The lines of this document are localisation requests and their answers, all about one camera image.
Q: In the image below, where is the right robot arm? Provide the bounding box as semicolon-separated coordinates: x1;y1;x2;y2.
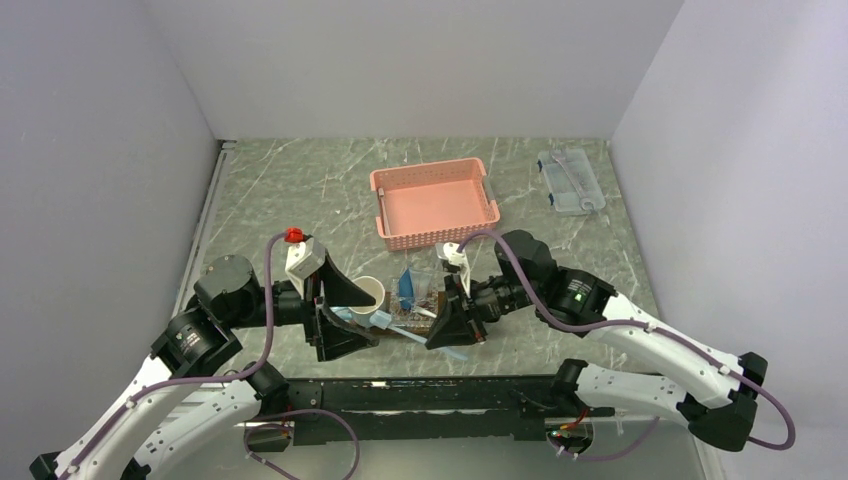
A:
425;230;768;452

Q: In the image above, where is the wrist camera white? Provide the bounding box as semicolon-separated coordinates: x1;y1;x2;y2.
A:
435;242;471;294
283;227;326;298

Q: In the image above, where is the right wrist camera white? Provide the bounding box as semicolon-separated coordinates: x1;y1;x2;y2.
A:
435;242;471;294

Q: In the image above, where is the brown wooden oval tray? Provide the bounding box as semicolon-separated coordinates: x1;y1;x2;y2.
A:
378;290;444;337

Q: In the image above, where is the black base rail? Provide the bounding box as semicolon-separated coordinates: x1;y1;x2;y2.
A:
259;375;586;446

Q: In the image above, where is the clear acrylic holder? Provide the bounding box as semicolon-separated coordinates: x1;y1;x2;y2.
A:
388;276;440;334

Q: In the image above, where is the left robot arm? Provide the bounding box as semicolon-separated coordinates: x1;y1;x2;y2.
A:
30;247;383;479

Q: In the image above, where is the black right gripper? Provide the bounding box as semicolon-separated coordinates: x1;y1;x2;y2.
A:
424;273;539;348

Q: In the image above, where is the light blue mug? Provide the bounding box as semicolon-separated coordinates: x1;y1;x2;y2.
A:
331;276;388;329

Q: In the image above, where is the clear plastic storage box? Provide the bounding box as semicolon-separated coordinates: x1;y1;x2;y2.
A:
537;148;606;216

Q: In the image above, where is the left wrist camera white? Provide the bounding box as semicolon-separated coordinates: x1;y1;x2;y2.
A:
283;227;326;298

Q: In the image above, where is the blue toothpaste tube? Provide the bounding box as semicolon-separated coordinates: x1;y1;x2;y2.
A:
397;268;416;311

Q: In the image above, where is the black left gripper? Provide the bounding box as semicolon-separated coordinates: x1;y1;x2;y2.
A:
227;249;379;357

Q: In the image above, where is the pink plastic basket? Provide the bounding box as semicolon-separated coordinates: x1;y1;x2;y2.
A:
369;157;501;251

